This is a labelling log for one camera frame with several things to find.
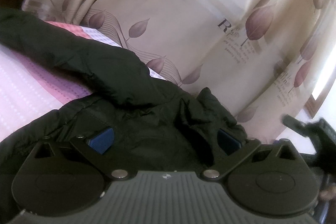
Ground black puffer jacket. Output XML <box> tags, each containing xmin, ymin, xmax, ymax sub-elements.
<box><xmin>1</xmin><ymin>9</ymin><xmax>247</xmax><ymax>223</ymax></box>

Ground brown wooden window frame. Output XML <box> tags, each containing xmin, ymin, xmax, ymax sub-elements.
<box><xmin>304</xmin><ymin>95</ymin><xmax>323</xmax><ymax>118</ymax></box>

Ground pink purple checked bedsheet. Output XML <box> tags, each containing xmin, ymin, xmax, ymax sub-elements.
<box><xmin>0</xmin><ymin>20</ymin><xmax>166</xmax><ymax>143</ymax></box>

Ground beige leaf print curtain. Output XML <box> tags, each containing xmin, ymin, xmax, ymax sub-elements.
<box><xmin>22</xmin><ymin>0</ymin><xmax>335</xmax><ymax>143</ymax></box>

